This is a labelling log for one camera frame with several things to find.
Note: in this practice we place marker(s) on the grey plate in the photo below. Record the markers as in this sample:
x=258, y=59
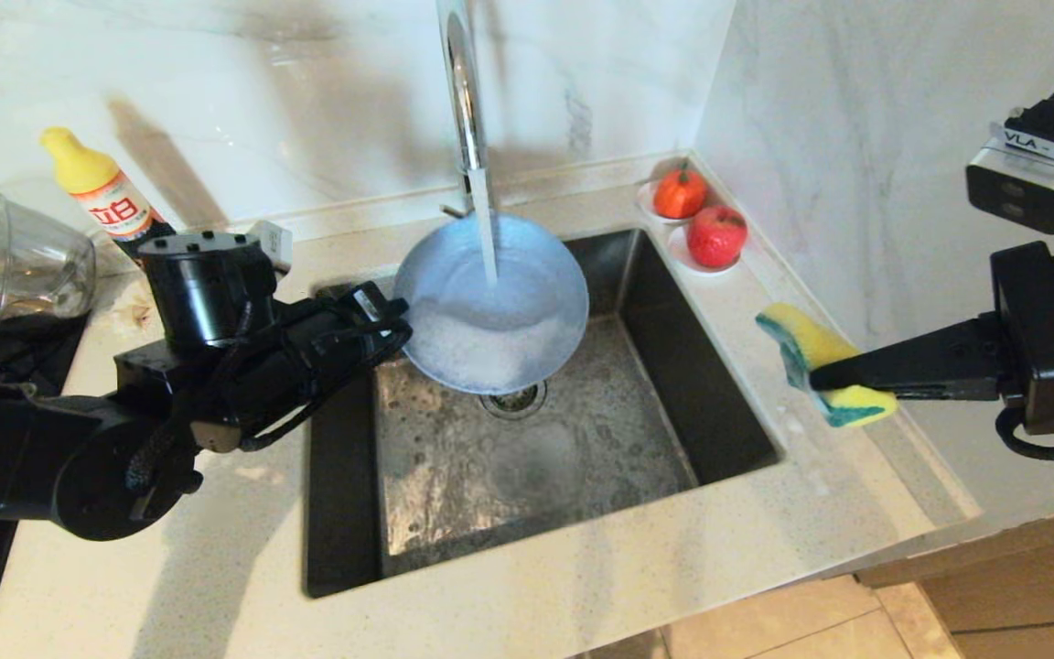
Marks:
x=490, y=311

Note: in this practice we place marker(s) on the wooden cabinet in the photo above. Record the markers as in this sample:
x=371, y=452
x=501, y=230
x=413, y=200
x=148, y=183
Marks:
x=1012, y=595

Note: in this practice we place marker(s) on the red toy apple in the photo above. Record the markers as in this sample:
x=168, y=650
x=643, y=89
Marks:
x=717, y=235

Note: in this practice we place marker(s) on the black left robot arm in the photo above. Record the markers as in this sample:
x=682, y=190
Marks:
x=79, y=439

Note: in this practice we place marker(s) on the clear glass jug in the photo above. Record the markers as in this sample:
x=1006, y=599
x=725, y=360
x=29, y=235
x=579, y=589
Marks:
x=28, y=256

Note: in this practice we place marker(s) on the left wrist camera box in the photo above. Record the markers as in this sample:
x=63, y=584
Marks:
x=273, y=245

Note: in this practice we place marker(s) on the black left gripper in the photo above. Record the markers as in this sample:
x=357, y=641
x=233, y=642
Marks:
x=298, y=366

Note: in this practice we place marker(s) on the orange toy pumpkin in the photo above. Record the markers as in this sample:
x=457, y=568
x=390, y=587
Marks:
x=681, y=193

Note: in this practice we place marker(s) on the metal drain strainer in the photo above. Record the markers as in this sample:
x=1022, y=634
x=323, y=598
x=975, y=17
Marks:
x=518, y=401

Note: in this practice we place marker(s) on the yellow green sponge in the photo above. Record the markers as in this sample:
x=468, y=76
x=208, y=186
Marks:
x=811, y=343

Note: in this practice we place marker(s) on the small white dish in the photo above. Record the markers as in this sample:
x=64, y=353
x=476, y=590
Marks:
x=646, y=202
x=682, y=259

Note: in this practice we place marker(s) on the chrome faucet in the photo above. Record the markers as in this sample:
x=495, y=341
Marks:
x=465, y=101

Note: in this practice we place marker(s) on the orange dish soap bottle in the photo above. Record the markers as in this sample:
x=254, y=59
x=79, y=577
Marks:
x=106, y=192

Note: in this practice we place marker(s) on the stainless steel sink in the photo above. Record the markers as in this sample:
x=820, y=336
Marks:
x=600, y=476

